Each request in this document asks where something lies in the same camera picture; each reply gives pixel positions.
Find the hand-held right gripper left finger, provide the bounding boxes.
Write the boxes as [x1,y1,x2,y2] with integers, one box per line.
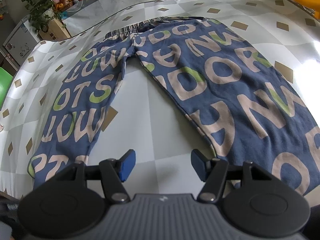
[54,149,136,203]

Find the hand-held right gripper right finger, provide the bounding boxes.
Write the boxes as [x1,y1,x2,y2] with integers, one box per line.
[191,149,272,204]

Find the blue letter-print pants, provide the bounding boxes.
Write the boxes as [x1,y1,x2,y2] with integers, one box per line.
[27,16,320,197]

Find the grey white checkered tablecloth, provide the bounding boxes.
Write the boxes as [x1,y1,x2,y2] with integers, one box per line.
[0,0,320,200]

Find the green plastic chair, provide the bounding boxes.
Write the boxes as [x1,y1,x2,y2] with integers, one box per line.
[0,67,13,98]

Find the cardboard box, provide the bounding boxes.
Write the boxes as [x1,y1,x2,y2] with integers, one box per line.
[37,17,72,42]

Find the white refrigerator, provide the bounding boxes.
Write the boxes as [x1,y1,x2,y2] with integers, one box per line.
[2,15,41,67]

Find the cloth-covered side table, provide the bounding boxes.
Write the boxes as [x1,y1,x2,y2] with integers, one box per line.
[60,0,173,23]

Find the green leafy potted plant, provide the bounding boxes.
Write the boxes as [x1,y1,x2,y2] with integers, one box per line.
[22,0,66,33]

